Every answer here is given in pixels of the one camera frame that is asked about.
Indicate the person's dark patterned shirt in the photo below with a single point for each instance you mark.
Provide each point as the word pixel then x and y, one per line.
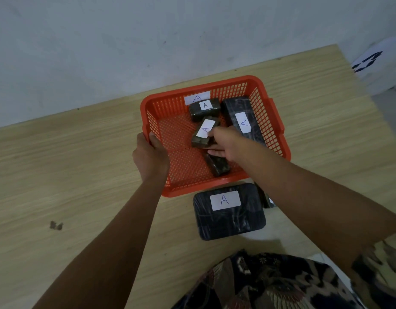
pixel 268 283

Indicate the person's right thumb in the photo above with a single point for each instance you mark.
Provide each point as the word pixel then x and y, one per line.
pixel 215 133

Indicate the person's left hand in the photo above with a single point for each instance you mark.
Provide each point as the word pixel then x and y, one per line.
pixel 151 162

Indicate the white paper sheet, dark marks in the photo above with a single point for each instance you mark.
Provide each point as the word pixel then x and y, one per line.
pixel 382 70

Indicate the person's left forearm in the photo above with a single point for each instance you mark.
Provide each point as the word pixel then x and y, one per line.
pixel 114 247

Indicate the orange plastic mesh basket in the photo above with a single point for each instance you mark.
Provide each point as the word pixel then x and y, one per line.
pixel 180 164

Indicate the small dark block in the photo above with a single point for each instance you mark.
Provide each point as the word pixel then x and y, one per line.
pixel 202 111
pixel 266 200
pixel 201 135
pixel 218 165

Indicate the person's right hand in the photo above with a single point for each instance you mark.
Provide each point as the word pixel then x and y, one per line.
pixel 231 143

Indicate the person's left thumb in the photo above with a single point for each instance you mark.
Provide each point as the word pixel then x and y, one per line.
pixel 154 140

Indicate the person's right forearm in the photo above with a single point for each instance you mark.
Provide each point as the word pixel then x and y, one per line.
pixel 307 202

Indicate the large black wrapped block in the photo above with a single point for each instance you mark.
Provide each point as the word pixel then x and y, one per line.
pixel 230 218
pixel 244 120

